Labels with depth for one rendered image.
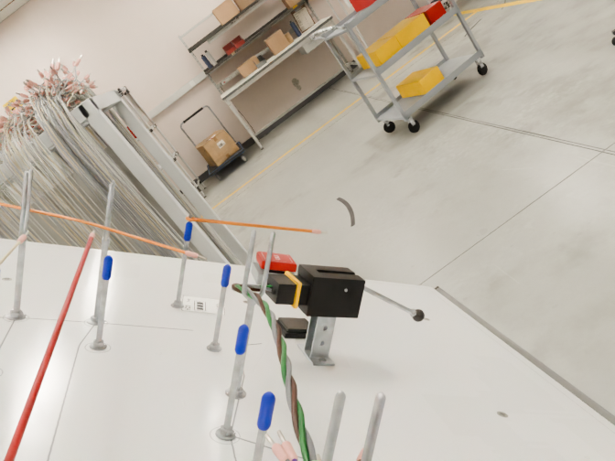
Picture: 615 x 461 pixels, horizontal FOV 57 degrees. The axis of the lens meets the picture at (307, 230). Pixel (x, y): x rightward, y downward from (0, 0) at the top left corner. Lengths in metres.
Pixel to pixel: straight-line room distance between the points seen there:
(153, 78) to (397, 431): 8.33
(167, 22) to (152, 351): 8.22
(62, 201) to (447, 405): 0.88
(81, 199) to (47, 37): 7.70
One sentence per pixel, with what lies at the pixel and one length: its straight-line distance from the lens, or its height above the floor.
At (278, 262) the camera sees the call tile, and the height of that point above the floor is 1.10.
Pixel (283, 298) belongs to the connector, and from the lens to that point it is 0.54.
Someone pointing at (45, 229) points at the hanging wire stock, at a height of 1.29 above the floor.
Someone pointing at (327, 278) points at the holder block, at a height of 1.14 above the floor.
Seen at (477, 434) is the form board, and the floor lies 0.99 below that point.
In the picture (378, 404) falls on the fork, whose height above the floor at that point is 1.23.
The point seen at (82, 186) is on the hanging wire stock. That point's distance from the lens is 1.26.
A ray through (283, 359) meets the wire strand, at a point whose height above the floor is 1.21.
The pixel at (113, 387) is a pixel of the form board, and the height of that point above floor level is 1.21.
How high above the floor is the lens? 1.36
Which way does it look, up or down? 19 degrees down
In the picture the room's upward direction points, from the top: 37 degrees counter-clockwise
